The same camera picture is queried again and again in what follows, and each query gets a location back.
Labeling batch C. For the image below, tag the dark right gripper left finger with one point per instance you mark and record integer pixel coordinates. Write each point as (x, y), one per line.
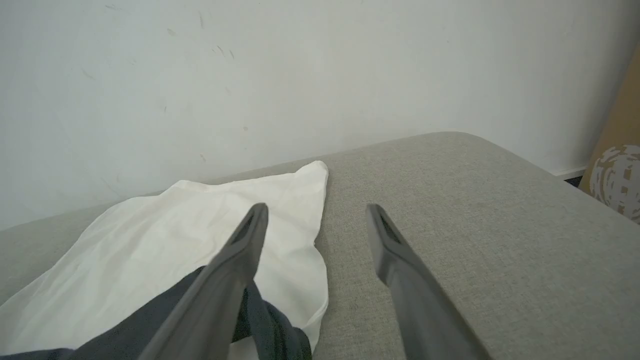
(215, 300)

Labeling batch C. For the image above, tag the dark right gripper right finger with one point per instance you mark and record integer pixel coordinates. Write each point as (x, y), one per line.
(420, 300)

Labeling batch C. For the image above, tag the black and white garment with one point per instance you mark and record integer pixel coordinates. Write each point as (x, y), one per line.
(125, 250)

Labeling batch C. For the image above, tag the white patterned round object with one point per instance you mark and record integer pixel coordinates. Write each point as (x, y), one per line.
(617, 180)

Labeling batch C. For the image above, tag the brown cardboard board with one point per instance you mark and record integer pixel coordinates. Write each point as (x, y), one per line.
(622, 115)

